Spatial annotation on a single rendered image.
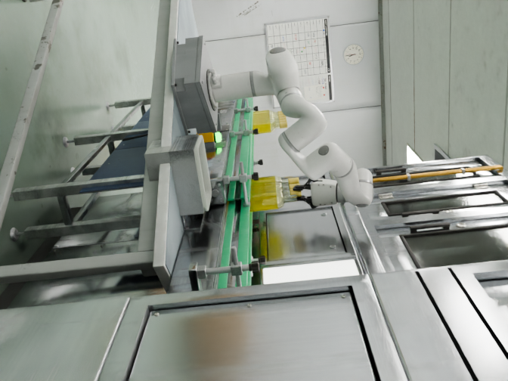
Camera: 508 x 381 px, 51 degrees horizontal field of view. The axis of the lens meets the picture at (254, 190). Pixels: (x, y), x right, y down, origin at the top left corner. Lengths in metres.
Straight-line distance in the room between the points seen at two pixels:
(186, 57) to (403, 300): 1.26
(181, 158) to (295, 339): 0.87
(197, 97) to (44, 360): 1.14
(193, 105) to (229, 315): 1.05
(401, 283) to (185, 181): 0.86
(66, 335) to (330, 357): 0.49
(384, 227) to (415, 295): 1.13
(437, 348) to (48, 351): 0.67
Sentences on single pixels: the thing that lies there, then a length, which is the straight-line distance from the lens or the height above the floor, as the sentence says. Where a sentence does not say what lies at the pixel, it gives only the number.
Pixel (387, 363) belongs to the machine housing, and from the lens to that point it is 0.89.
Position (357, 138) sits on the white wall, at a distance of 8.22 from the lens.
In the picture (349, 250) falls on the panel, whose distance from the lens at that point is 1.92.
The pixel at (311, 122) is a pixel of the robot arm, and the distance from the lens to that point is 1.74.
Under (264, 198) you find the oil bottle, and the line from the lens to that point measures 2.03.
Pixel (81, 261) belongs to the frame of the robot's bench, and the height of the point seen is 0.49.
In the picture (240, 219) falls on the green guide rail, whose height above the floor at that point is 0.93.
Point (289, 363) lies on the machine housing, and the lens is 0.92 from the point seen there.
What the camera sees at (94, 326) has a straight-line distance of 1.09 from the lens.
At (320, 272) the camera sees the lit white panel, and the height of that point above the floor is 1.19.
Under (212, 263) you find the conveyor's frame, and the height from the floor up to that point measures 0.86.
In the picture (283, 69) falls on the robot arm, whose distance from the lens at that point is 1.84.
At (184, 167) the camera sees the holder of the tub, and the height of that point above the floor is 0.79.
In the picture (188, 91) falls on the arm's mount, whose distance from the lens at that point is 1.89.
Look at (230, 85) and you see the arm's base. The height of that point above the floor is 0.94.
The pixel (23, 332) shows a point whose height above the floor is 0.56.
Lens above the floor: 1.08
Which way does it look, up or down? 3 degrees down
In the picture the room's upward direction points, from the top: 84 degrees clockwise
